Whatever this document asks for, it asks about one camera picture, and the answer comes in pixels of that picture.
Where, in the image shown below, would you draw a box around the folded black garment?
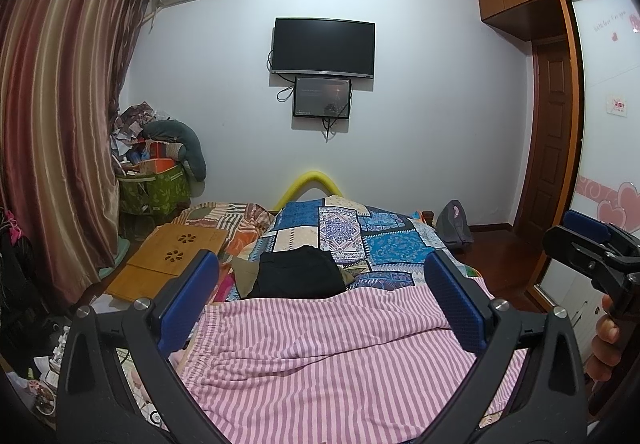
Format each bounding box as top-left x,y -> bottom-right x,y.
247,245 -> 346,299

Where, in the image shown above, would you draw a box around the pink striped fleece pants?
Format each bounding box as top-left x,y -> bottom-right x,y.
177,284 -> 528,444

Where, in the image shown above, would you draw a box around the orange striped blanket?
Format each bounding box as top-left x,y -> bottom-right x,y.
172,201 -> 276,264

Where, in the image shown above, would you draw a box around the green patterned storage box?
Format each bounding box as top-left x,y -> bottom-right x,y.
117,165 -> 191,216

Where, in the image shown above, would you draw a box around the blue patchwork bed quilt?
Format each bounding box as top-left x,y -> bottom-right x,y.
224,195 -> 454,301

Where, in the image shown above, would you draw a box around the person's right hand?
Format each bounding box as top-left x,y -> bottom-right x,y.
585,295 -> 622,382

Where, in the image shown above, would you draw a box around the brown wooden door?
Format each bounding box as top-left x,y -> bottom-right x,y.
515,38 -> 573,244

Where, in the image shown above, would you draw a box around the small black wall monitor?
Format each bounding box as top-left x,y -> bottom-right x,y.
293,76 -> 352,119

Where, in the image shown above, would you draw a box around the striped brown curtain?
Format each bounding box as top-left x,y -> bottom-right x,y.
1,0 -> 150,307

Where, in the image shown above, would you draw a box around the bamboo lap desk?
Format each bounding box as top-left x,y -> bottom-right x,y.
106,223 -> 228,302

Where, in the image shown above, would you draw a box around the yellow curved bed headboard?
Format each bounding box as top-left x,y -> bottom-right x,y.
271,170 -> 343,212

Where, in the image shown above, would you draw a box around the grey-green neck pillow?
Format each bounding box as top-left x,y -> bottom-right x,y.
142,119 -> 206,182

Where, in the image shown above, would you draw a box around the grey backpack on floor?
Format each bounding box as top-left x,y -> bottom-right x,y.
436,199 -> 474,251

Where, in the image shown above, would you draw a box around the wall-mounted black television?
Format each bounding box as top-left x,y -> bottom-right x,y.
270,18 -> 375,78

